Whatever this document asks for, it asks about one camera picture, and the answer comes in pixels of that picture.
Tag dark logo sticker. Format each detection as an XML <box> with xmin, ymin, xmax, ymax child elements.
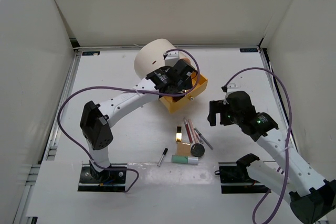
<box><xmin>82</xmin><ymin>51</ymin><xmax>100</xmax><ymax>56</ymax></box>
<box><xmin>239</xmin><ymin>48</ymin><xmax>259</xmax><ymax>53</ymax></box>

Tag dark logo sticker right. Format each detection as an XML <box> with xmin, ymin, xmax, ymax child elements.
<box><xmin>239</xmin><ymin>48</ymin><xmax>259</xmax><ymax>53</ymax></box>

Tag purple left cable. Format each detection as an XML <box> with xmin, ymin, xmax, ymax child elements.
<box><xmin>57</xmin><ymin>48</ymin><xmax>202</xmax><ymax>193</ymax></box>

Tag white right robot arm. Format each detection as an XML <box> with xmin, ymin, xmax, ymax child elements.
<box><xmin>207</xmin><ymin>91</ymin><xmax>335</xmax><ymax>223</ymax></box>

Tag gold black lipstick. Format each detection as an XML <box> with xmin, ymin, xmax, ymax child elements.
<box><xmin>175</xmin><ymin>126</ymin><xmax>182</xmax><ymax>143</ymax></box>

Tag grey patterned eyeliner pencil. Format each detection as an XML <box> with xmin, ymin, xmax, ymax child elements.
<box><xmin>194</xmin><ymin>127</ymin><xmax>214</xmax><ymax>150</ymax></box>

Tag mint green tube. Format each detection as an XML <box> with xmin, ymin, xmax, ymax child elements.
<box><xmin>171</xmin><ymin>155</ymin><xmax>198</xmax><ymax>165</ymax></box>

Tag purple cable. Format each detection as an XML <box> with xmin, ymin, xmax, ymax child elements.
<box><xmin>222</xmin><ymin>68</ymin><xmax>292</xmax><ymax>223</ymax></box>
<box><xmin>57</xmin><ymin>48</ymin><xmax>202</xmax><ymax>193</ymax></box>

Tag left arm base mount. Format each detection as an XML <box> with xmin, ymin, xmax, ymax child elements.
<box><xmin>77</xmin><ymin>164</ymin><xmax>127</xmax><ymax>193</ymax></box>

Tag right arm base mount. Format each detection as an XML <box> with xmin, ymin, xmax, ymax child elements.
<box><xmin>214</xmin><ymin>154</ymin><xmax>268</xmax><ymax>194</ymax></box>

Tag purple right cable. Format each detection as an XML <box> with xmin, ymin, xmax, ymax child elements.
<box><xmin>222</xmin><ymin>68</ymin><xmax>292</xmax><ymax>223</ymax></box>

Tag cream cylindrical organizer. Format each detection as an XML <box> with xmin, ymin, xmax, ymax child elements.
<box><xmin>134</xmin><ymin>38</ymin><xmax>186</xmax><ymax>79</ymax></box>

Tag round black compact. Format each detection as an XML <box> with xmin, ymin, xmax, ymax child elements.
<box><xmin>191</xmin><ymin>143</ymin><xmax>205</xmax><ymax>158</ymax></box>

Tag yellow drawer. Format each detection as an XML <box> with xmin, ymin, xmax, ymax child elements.
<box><xmin>159</xmin><ymin>74</ymin><xmax>208</xmax><ymax>113</ymax></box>

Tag clear mascara black cap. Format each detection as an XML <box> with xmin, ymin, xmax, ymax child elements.
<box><xmin>157</xmin><ymin>148</ymin><xmax>168</xmax><ymax>167</ymax></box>

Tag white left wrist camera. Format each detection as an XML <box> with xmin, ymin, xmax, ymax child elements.
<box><xmin>163</xmin><ymin>50</ymin><xmax>180</xmax><ymax>62</ymax></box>

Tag dark logo sticker left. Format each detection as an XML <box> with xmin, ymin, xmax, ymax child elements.
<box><xmin>82</xmin><ymin>51</ymin><xmax>100</xmax><ymax>56</ymax></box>

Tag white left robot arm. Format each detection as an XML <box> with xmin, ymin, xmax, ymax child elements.
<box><xmin>80</xmin><ymin>59</ymin><xmax>198</xmax><ymax>182</ymax></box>

